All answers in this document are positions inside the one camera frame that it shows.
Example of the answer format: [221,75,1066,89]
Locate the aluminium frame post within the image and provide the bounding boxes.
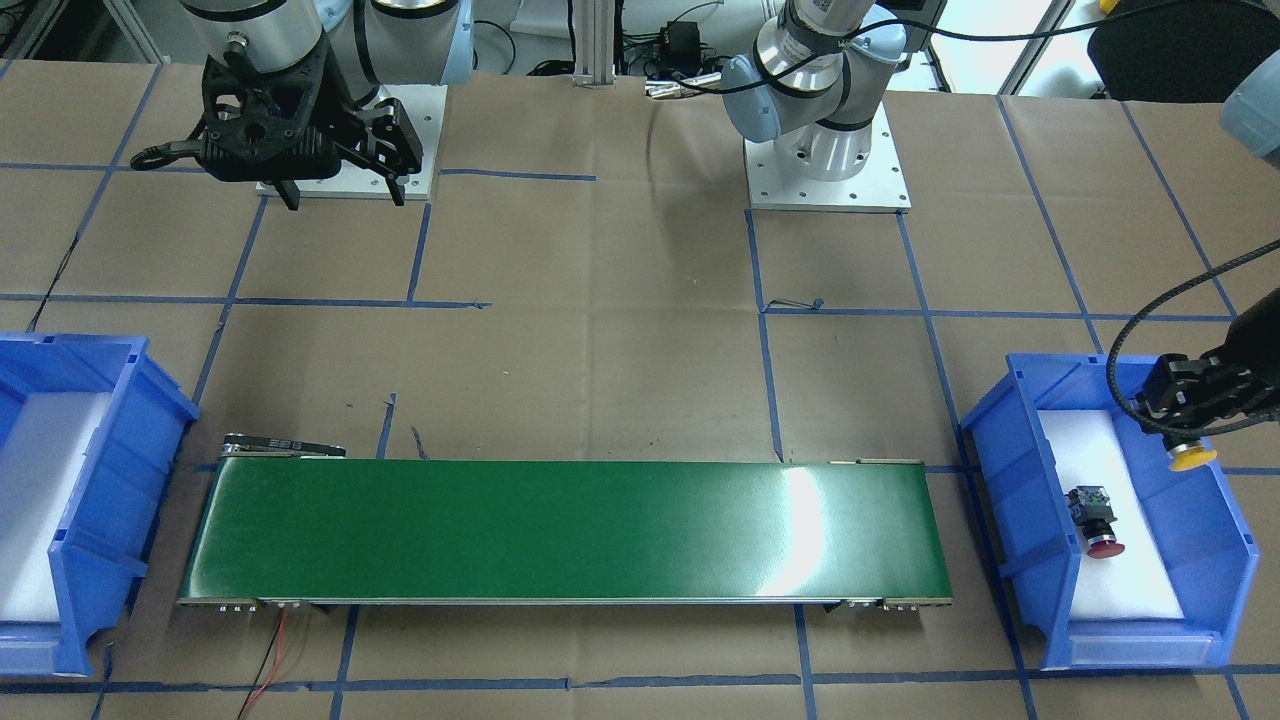
[567,1,621,87]

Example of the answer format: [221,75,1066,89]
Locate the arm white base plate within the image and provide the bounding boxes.
[742,105,913,213]
[296,85,448,201]

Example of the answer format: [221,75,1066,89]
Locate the red black conveyor wires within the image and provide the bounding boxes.
[238,606,301,720]

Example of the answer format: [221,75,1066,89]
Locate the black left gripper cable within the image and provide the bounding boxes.
[1105,238,1280,433]

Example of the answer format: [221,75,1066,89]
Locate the white foam pad bin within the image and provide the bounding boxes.
[1,392,111,623]
[1038,410,1184,621]

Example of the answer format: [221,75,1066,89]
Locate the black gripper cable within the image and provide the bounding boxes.
[1105,238,1280,433]
[129,138,209,170]

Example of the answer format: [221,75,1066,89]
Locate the black power adapter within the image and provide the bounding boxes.
[655,20,703,68]

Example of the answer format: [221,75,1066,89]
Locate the blue bin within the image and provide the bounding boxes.
[961,354,1260,670]
[1,333,198,676]

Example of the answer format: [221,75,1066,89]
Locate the yellow push button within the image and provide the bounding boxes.
[1166,437,1219,471]

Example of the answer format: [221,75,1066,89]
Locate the red push button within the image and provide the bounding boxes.
[1065,486,1126,560]

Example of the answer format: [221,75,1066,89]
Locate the green conveyor belt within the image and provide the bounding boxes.
[179,454,954,609]

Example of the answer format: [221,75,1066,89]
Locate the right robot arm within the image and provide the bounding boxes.
[151,1,474,210]

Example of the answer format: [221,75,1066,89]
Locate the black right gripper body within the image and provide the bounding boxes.
[200,40,422,183]

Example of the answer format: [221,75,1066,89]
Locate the black conveyor drive belt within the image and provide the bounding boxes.
[221,433,347,457]

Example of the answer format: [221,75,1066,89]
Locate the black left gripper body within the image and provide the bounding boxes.
[1135,290,1279,437]

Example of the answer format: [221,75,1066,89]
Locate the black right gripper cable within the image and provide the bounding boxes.
[129,138,209,170]

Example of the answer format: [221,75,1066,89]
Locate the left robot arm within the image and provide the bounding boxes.
[713,1,1277,448]

